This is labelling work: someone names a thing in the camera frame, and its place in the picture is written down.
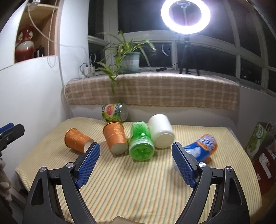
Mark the wooden wall shelf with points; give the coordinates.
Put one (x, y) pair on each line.
(43, 15)

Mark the black tripod stand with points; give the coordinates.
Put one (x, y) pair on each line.
(188, 57)

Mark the blue orange plastic bottle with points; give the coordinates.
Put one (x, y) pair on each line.
(202, 148)

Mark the green grapefruit drink can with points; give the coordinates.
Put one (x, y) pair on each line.
(116, 112)

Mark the orange paper cup gold rim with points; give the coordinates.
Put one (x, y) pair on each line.
(78, 141)

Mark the white power strip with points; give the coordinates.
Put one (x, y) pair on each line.
(88, 70)

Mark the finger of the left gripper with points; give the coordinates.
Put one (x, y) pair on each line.
(9, 133)

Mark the spider plant in pot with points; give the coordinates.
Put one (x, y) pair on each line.
(123, 55)

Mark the plaid beige sill cloth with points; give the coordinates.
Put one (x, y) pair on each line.
(160, 89)

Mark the white plastic cup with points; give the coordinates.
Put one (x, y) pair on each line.
(161, 131)

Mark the red cardboard box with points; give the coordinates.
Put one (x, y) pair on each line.
(264, 166)

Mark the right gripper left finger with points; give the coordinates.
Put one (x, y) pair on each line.
(43, 205)

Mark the white ring light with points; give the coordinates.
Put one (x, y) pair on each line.
(185, 17)

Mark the green plastic jar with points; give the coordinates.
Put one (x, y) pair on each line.
(141, 147)

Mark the green cardboard box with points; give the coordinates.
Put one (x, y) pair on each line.
(262, 136)

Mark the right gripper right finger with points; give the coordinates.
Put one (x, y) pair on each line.
(229, 203)

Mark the red white ceramic vase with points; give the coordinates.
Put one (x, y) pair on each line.
(24, 47)

